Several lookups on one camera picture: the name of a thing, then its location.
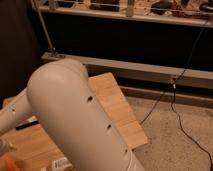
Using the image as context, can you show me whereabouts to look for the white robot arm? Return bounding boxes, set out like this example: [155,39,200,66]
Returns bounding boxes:
[0,59,145,171]

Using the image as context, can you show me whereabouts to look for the grey metal shelf frame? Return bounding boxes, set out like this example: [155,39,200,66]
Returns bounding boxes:
[29,0,213,108]

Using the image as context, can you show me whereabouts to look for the white labelled box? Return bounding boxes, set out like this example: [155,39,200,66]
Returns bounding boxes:
[51,157,73,171]

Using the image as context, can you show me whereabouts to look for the black power cable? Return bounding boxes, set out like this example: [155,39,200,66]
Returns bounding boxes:
[138,24,213,171]

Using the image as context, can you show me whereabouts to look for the orange pepper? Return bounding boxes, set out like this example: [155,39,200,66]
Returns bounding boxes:
[4,156,21,171]

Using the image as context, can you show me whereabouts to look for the blue-grey round object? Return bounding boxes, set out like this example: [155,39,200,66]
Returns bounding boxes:
[0,139,13,156]

